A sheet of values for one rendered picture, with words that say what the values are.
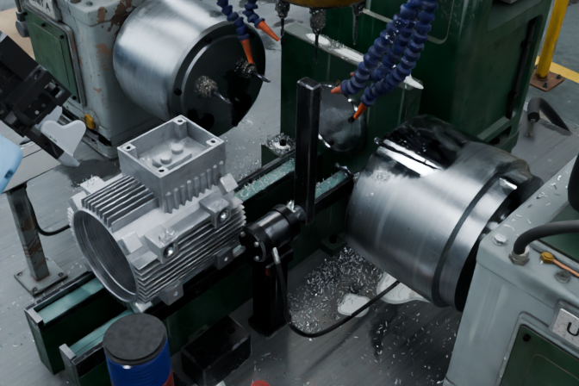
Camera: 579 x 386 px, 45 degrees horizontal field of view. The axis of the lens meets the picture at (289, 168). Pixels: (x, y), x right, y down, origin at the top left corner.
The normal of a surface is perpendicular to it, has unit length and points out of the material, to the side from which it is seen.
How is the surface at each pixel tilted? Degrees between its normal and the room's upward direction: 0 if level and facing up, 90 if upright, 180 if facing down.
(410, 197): 47
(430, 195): 39
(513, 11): 3
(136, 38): 51
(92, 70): 90
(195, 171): 90
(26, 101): 90
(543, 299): 90
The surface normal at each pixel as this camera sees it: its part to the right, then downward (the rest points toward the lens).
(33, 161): 0.62, -0.01
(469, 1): -0.70, 0.44
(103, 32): 0.71, 0.45
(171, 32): -0.32, -0.49
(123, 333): 0.02, -0.78
